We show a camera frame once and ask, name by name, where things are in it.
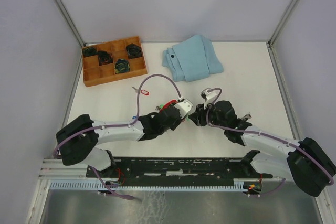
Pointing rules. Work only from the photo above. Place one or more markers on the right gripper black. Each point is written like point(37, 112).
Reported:
point(198, 116)

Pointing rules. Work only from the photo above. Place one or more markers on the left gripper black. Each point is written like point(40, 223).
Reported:
point(178, 120)

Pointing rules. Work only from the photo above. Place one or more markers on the red handled metal keyring holder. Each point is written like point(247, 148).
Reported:
point(172, 102)

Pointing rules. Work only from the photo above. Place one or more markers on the key with green tag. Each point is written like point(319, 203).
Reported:
point(160, 107)

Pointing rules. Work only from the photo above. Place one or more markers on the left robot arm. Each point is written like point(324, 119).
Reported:
point(77, 142)

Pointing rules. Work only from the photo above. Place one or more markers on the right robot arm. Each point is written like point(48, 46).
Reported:
point(302, 161)

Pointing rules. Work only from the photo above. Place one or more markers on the key with red tag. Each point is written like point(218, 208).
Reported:
point(142, 91)

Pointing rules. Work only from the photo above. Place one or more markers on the light blue folded cloth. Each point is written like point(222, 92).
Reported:
point(191, 60)

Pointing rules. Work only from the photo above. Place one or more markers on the black rolled belt front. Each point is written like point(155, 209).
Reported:
point(121, 66)

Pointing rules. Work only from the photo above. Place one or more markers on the black rolled belt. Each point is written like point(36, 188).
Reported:
point(89, 51)
point(104, 57)
point(133, 51)
point(121, 66)

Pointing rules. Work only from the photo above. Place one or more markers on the black rolled belt right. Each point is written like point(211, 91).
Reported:
point(133, 51)

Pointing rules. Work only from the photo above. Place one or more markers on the wooden compartment tray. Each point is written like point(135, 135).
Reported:
point(94, 74)

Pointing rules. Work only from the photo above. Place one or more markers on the black rolled belt middle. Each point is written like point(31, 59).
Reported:
point(104, 57)

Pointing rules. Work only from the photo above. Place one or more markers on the black rolled belt far left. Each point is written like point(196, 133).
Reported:
point(89, 51)

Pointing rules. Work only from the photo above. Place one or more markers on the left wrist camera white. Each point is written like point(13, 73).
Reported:
point(184, 107)

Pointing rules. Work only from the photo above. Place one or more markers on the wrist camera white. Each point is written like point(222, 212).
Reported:
point(208, 96)
point(184, 107)

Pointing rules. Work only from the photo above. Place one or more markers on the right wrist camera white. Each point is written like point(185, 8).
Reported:
point(208, 96)

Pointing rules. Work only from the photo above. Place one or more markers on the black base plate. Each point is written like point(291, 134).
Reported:
point(154, 171)

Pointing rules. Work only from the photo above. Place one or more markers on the white slotted cable duct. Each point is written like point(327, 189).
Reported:
point(238, 186)

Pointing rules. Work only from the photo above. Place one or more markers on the right aluminium frame post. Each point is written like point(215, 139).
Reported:
point(284, 19)

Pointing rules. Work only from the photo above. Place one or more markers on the aluminium frame post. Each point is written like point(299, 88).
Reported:
point(284, 19)
point(70, 23)

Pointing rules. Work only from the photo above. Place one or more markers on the left aluminium frame post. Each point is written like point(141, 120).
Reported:
point(70, 23)

